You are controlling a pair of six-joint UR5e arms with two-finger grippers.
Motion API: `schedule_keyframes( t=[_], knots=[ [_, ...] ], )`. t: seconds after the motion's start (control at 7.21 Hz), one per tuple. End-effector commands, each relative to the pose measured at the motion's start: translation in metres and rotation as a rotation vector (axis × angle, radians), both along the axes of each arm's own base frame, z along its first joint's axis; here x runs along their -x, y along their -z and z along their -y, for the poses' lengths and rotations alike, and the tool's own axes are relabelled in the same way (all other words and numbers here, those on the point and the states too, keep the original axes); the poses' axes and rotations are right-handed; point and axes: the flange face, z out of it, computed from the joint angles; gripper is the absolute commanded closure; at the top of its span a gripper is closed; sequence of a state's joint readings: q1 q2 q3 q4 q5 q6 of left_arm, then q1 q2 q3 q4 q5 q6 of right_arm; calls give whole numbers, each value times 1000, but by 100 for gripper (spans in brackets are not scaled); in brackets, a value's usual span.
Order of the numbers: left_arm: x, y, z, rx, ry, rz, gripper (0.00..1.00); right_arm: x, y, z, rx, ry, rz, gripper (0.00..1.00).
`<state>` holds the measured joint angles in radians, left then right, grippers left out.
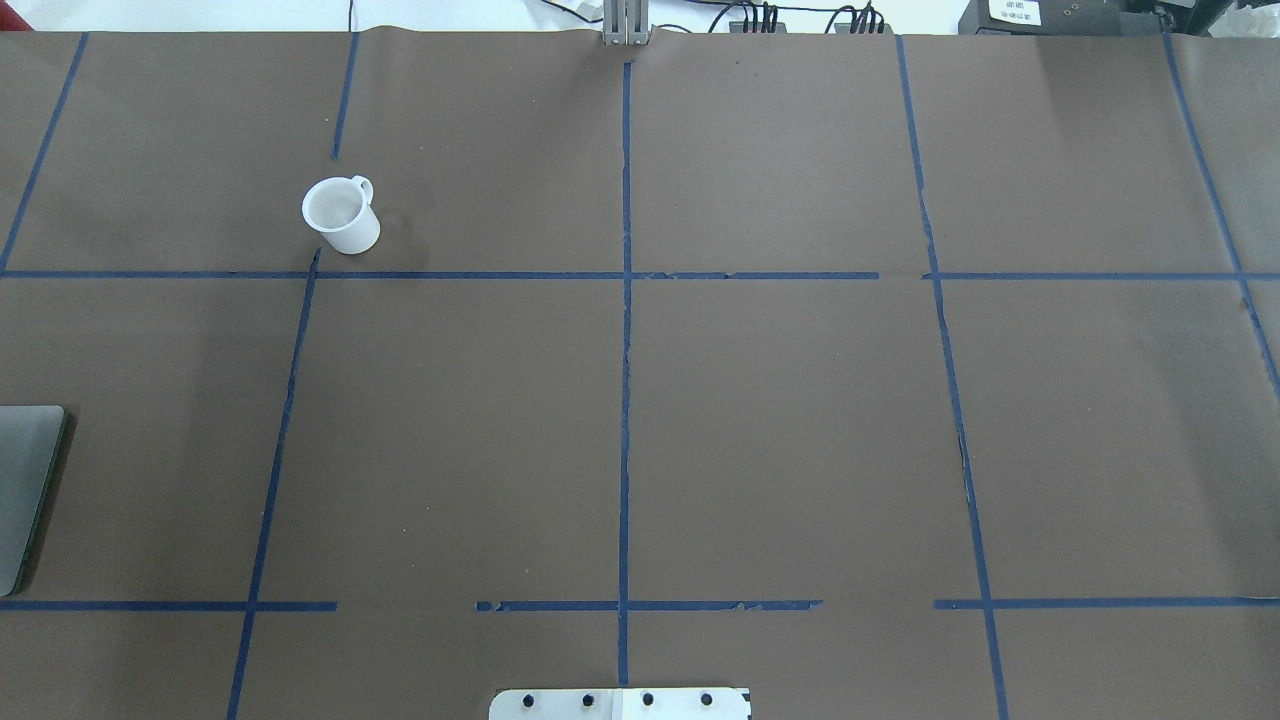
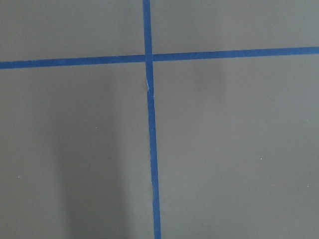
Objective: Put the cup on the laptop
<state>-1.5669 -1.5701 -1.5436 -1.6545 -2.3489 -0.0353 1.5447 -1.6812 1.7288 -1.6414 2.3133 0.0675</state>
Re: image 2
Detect blue tape strip lengthwise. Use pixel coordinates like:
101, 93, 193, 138
143, 0, 161, 239

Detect blue tape strip crosswise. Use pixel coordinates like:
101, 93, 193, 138
0, 47, 319, 70

